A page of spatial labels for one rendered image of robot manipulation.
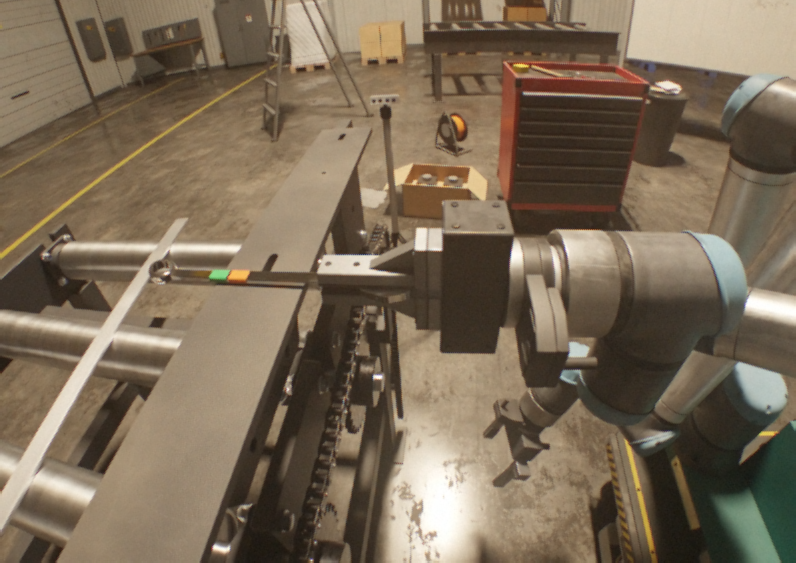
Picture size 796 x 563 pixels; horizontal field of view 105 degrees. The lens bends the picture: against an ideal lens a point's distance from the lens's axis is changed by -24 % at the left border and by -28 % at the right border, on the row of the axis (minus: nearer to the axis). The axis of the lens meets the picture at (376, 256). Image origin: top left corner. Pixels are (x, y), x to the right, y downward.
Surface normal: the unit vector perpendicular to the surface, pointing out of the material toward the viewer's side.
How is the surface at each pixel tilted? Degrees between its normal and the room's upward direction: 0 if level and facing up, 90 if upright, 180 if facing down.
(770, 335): 60
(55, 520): 31
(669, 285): 50
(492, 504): 0
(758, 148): 100
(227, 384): 0
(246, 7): 90
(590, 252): 14
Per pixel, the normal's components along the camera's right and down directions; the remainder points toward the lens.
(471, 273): -0.14, 0.61
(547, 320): -0.14, -0.50
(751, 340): -0.85, 0.17
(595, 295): -0.18, 0.16
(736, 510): -0.09, -0.80
